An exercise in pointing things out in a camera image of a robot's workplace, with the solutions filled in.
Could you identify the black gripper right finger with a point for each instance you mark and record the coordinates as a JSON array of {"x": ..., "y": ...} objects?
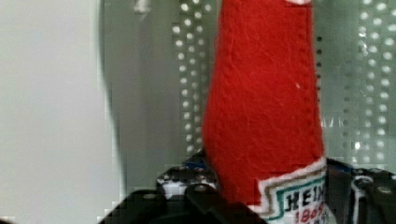
[{"x": 360, "y": 196}]

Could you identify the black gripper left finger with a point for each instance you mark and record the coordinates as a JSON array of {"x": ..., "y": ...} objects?
[{"x": 195, "y": 170}]

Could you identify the red felt ketchup bottle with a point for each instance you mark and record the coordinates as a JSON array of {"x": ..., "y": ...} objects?
[{"x": 261, "y": 129}]

